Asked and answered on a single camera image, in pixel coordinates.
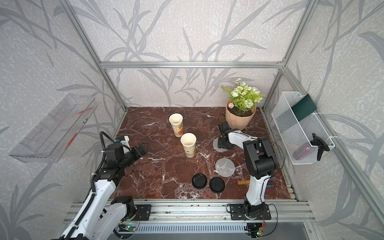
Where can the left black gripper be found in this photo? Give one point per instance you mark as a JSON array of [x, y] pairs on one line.
[[135, 151]]

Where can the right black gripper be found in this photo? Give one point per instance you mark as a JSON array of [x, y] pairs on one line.
[[220, 145]]

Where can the round leak-proof paper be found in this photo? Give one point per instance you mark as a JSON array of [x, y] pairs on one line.
[[225, 167], [216, 146]]

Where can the printed paper cup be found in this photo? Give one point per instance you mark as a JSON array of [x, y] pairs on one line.
[[188, 141], [176, 121]]

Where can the black cup lid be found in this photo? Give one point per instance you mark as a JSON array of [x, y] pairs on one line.
[[217, 185], [199, 181]]

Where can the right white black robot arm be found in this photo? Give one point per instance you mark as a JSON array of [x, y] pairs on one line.
[[260, 163]]

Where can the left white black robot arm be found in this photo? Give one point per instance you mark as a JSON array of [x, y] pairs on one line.
[[91, 222]]

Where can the pink ribbed flower pot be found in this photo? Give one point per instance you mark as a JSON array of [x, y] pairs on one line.
[[236, 122]]

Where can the green white artificial flowers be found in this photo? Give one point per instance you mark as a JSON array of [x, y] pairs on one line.
[[243, 98]]

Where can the dark green card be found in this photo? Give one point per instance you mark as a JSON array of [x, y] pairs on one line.
[[304, 108]]

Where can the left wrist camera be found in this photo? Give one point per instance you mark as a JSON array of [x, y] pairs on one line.
[[124, 140]]

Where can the wooden handled blue tool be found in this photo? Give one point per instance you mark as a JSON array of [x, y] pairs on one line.
[[247, 182]]

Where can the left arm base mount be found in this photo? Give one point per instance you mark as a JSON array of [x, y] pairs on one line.
[[143, 213]]

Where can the clear acrylic wall shelf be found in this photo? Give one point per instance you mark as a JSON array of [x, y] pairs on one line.
[[49, 140]]

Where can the white wire mesh basket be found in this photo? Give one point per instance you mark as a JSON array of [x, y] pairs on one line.
[[295, 135]]

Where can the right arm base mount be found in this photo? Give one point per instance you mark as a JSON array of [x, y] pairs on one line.
[[243, 212]]

